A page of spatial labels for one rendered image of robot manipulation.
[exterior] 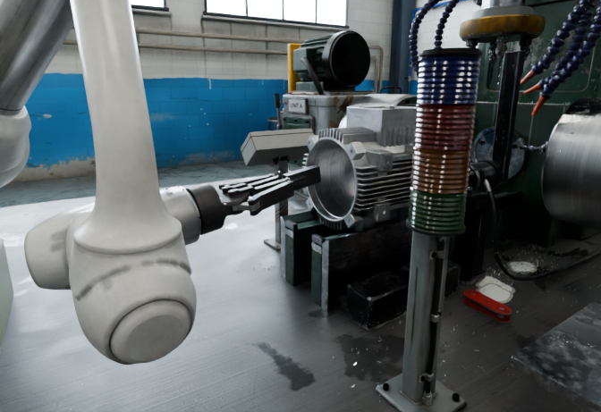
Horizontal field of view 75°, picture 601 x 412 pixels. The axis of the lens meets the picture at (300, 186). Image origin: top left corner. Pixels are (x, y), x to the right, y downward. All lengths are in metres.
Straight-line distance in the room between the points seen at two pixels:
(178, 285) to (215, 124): 6.16
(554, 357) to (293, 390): 0.30
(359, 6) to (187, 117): 3.81
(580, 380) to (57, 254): 0.57
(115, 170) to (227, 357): 0.34
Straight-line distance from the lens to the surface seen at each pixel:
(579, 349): 0.53
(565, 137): 0.85
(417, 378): 0.54
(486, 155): 1.17
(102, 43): 0.46
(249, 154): 0.90
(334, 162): 0.83
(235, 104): 6.62
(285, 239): 0.78
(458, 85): 0.42
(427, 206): 0.43
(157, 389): 0.60
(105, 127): 0.41
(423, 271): 0.47
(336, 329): 0.68
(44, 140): 6.19
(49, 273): 0.56
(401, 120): 0.77
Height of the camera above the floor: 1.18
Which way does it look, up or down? 14 degrees down
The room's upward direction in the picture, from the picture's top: straight up
